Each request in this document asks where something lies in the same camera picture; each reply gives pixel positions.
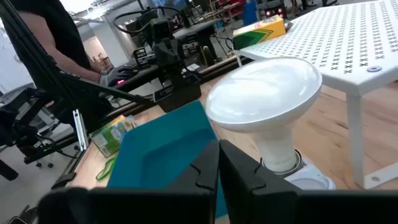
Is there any yellow green crayon box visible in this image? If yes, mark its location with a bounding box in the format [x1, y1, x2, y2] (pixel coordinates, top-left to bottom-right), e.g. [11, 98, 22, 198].
[89, 114, 138, 159]
[232, 14, 287, 51]

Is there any black floor stand equipment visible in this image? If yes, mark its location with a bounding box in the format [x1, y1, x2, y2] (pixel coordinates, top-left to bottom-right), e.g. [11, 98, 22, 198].
[0, 86, 77, 165]

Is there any silver metal frame bracket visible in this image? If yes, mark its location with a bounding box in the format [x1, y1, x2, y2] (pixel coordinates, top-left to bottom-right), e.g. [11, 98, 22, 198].
[73, 108, 90, 152]

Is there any person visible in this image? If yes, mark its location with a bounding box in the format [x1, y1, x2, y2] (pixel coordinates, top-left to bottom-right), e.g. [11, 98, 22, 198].
[8, 0, 108, 84]

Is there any black plastic basket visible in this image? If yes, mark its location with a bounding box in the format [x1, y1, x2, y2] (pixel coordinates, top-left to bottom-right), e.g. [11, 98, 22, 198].
[153, 79, 202, 113]

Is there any blue bin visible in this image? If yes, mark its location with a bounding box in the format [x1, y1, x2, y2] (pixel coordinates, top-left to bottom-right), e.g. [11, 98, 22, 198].
[241, 0, 259, 26]

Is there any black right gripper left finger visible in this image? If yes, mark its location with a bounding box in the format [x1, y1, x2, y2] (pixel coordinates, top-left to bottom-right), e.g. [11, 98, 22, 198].
[165, 139, 220, 191]

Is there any green silicone wristband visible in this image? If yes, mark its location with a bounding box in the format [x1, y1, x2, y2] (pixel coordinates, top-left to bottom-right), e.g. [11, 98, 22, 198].
[95, 156, 118, 182]

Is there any teal plastic tray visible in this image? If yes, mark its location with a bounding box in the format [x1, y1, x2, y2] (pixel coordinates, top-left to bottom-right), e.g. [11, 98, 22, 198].
[106, 100, 228, 218]

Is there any black device with red lights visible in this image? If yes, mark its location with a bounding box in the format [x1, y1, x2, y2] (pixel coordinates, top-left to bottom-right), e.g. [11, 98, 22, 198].
[263, 2, 287, 20]

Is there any person's hand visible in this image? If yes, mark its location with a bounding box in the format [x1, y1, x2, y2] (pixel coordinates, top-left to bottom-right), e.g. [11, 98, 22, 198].
[98, 65, 136, 88]

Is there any white perforated metal shelf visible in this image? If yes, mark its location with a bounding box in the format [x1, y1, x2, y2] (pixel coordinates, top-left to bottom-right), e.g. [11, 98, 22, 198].
[233, 0, 398, 190]

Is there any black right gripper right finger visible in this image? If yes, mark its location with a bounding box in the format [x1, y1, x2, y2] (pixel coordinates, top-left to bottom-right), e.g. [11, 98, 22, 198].
[219, 139, 299, 224]

